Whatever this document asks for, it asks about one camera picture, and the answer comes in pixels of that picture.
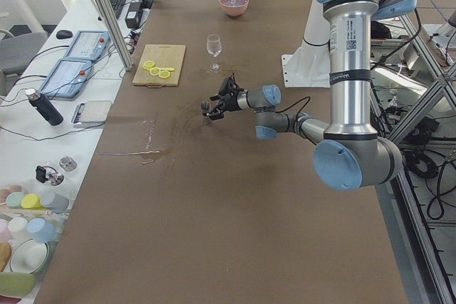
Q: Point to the pink bowl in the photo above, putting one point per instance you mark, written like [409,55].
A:
[234,8]

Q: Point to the white ceramic bowl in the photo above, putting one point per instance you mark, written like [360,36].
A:
[29,257]

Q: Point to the lemon slice near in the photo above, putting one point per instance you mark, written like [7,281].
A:
[164,74]

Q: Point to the clear wine glass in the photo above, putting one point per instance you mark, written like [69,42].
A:
[214,48]

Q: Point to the kitchen scale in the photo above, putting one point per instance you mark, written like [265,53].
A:
[91,113]

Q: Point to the pile of ice cubes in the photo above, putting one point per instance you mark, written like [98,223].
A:
[234,3]

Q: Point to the blue teach pendant far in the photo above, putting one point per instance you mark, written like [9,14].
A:
[88,45]

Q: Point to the yellow cup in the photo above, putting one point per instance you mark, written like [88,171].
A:
[32,202]

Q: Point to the blue cup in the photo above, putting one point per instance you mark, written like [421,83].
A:
[40,230]

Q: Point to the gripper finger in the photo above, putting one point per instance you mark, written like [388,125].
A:
[217,97]
[215,113]

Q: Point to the grey cup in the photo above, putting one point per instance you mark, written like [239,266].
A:
[55,202]

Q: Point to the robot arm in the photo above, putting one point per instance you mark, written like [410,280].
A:
[348,153]

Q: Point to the blue teach pendant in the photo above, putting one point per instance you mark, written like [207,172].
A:
[88,45]
[66,79]

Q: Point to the blue teach pendant near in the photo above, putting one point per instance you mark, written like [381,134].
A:
[66,79]

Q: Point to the black water bottle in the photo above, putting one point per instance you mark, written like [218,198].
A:
[44,106]

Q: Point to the lemon slice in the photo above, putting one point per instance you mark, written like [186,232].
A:
[164,74]
[152,73]
[147,65]

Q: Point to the lemon slice middle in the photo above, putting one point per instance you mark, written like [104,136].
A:
[152,73]

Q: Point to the lemon slice far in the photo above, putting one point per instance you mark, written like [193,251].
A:
[147,65]

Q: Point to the grey office chair left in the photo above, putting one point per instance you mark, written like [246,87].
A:
[17,52]

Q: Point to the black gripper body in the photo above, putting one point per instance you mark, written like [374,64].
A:
[232,102]

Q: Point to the wooden cutting board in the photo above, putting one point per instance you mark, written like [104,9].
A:
[164,56]

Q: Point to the aluminium frame post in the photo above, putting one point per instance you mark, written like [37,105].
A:
[108,17]

